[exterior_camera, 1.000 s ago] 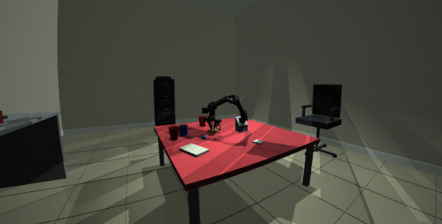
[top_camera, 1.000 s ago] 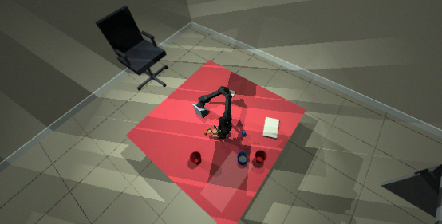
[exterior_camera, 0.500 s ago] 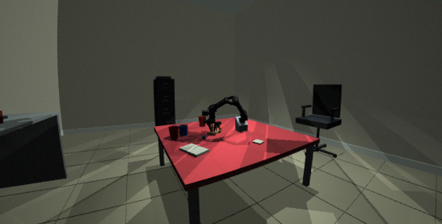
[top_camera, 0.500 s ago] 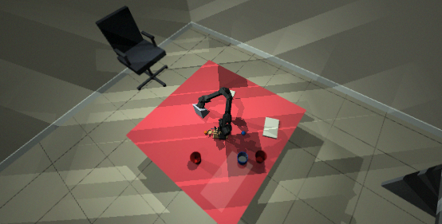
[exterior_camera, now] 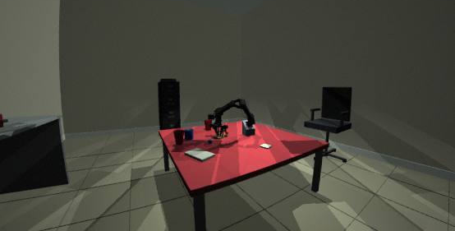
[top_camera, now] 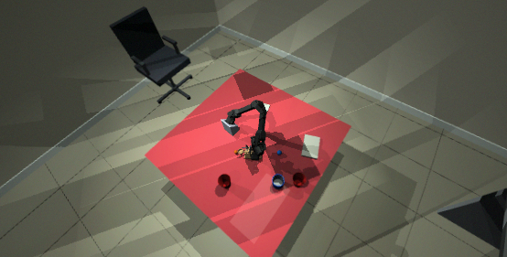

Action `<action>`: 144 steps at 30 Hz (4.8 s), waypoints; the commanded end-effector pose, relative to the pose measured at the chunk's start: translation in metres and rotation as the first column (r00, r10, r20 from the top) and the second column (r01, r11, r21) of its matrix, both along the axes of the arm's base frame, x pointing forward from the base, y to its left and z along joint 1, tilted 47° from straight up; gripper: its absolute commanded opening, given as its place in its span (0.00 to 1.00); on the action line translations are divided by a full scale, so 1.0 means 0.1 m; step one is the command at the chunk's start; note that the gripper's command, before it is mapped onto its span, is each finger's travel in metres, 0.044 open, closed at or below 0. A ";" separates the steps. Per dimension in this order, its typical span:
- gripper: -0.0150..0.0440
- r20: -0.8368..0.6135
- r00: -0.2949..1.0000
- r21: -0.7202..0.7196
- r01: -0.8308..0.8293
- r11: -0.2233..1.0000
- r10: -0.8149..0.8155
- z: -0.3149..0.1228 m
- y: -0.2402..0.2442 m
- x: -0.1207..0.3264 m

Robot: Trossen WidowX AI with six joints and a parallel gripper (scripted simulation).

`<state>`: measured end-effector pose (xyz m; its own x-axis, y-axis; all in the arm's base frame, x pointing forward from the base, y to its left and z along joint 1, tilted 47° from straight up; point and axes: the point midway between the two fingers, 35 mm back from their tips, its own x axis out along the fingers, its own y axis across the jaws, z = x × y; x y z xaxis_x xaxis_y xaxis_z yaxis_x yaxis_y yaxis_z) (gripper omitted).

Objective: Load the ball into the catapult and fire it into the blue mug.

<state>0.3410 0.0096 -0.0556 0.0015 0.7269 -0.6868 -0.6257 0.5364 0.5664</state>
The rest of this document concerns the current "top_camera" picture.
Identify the dark red cup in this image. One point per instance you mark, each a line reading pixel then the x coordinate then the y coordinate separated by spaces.
pixel 224 181
pixel 299 180

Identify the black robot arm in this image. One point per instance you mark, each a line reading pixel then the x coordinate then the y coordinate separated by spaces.
pixel 260 135

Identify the dark blue mug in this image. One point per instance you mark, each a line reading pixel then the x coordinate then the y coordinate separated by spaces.
pixel 278 181

